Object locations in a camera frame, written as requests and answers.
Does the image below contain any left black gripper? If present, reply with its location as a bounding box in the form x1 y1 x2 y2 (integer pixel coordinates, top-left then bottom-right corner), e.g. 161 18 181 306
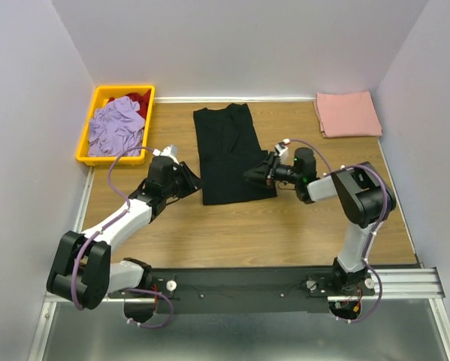
164 161 207 199

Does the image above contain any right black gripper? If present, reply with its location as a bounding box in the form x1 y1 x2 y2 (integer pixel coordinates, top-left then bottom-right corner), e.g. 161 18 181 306
242 152 301 190

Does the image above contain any black t shirt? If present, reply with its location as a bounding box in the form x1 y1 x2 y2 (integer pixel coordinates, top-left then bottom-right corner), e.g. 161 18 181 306
193 103 277 205

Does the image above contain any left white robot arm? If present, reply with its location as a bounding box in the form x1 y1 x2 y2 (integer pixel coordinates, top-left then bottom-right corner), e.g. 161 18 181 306
46 156 201 310

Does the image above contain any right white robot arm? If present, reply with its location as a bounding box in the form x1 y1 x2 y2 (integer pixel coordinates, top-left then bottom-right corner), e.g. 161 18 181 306
243 142 396 296

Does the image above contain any lavender t shirt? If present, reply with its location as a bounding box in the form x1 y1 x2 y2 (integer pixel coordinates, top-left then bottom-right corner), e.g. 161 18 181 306
88 96 143 157

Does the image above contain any red t shirt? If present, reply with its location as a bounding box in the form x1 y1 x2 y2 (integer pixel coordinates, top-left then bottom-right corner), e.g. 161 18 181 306
124 90 151 132

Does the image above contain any folded pink t shirt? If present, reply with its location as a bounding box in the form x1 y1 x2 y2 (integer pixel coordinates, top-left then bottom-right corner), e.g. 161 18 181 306
314 91 382 138

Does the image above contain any yellow plastic bin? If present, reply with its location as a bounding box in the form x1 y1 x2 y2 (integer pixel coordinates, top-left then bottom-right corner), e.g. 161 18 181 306
76 84 156 166

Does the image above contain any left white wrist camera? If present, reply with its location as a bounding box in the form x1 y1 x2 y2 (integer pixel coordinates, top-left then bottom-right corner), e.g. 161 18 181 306
153 144 179 163

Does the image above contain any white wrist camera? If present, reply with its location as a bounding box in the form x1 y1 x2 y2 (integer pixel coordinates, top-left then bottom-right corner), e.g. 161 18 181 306
153 144 179 163
274 138 291 162

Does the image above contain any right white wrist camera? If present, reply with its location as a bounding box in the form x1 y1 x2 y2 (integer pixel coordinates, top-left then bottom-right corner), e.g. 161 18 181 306
274 138 291 162

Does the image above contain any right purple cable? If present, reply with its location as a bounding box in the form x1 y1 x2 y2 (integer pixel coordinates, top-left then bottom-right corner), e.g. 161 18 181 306
290 138 393 325

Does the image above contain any purple cable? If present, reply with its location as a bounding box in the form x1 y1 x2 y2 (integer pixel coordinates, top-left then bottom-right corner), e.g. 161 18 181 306
70 146 174 329
290 138 393 325

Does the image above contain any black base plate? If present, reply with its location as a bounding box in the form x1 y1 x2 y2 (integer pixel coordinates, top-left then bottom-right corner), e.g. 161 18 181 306
107 265 378 324

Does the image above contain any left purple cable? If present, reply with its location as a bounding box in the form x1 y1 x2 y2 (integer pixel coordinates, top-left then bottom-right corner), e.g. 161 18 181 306
70 146 174 329

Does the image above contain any aluminium frame rail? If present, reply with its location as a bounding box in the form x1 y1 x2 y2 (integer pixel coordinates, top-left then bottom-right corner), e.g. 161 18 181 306
46 164 450 359

